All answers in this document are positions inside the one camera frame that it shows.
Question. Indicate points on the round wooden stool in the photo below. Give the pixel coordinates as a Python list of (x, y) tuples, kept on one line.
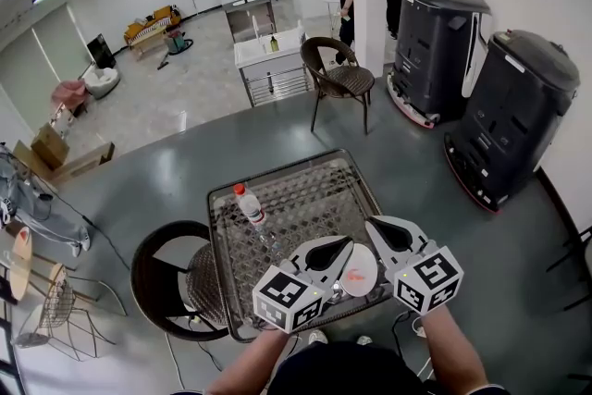
[(20, 263)]

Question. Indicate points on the stainless steel counter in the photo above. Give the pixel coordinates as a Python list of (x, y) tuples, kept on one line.
[(250, 18)]

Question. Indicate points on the person's right shoe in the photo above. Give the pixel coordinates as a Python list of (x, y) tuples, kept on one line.
[(364, 340)]

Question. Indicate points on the clear water bottle red cap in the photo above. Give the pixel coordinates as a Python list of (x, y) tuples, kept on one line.
[(250, 206)]

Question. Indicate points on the cardboard box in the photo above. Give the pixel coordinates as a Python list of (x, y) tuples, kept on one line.
[(50, 145)]

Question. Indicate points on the orange shrimp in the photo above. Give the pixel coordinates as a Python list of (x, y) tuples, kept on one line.
[(353, 276)]

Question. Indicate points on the green vacuum cleaner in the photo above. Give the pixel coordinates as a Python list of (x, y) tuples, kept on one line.
[(178, 42)]

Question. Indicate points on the brown wicker chair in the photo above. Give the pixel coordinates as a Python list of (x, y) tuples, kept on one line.
[(344, 81)]

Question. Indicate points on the white sink cabinet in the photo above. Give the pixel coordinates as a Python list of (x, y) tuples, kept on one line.
[(273, 65)]

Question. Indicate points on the person's shoe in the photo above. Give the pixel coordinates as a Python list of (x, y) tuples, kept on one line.
[(317, 336), (364, 340)]

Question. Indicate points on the person's left shoe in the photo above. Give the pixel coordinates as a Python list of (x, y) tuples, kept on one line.
[(317, 336)]

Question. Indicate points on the black service robot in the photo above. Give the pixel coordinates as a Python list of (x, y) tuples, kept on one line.
[(430, 51), (513, 120)]

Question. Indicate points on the person's dark clothing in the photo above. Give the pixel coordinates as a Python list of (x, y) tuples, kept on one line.
[(342, 370)]

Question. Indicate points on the white counter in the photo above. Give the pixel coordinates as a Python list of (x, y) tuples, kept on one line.
[(314, 0)]

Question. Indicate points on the dark wicker chair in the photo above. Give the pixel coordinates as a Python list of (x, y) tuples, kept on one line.
[(152, 282)]

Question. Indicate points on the person's right forearm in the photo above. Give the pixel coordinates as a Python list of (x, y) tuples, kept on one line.
[(451, 351)]

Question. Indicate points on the pink chair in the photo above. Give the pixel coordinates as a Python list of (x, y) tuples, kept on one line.
[(69, 95)]

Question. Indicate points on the long wooden box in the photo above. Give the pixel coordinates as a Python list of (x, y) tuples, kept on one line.
[(83, 164)]

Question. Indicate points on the glass-top wicker table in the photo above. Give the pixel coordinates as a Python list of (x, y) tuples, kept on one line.
[(300, 199)]

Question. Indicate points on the black metal chair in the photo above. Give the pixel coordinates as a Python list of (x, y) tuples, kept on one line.
[(575, 263)]

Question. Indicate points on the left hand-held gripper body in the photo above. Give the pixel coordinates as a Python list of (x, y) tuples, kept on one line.
[(287, 298)]

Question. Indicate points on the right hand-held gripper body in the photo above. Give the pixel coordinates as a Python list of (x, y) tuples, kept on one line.
[(427, 280)]

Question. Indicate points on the white bean bag seat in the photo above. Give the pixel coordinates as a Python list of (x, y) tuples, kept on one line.
[(102, 81)]

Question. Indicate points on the black flat screen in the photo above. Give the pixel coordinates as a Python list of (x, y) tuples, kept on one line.
[(102, 51)]

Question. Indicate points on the green bottle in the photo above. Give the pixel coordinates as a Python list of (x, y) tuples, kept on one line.
[(274, 44)]

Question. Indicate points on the yellow sofa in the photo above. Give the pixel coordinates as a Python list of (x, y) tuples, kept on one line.
[(150, 25)]

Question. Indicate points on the person's left forearm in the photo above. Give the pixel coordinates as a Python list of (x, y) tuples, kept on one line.
[(250, 361)]

